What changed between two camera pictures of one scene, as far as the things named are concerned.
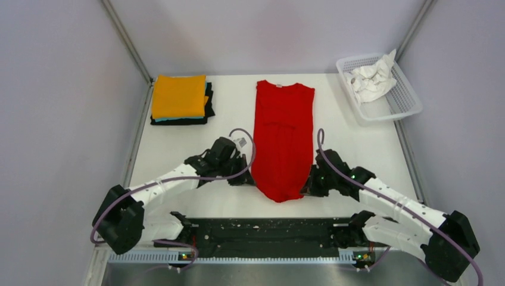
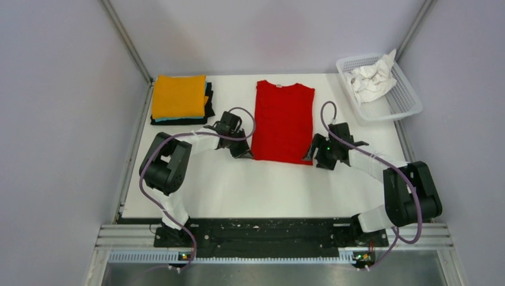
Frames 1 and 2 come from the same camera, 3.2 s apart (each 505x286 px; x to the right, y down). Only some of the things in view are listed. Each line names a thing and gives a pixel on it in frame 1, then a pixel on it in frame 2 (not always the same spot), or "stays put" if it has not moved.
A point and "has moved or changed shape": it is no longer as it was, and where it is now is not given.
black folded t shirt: (208, 113) stays put
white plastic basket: (402, 100) stays put
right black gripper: (310, 189) to (320, 141)
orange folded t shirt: (179, 96) stays put
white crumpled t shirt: (373, 81) stays put
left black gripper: (242, 180) to (243, 152)
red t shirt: (283, 139) has moved or changed shape
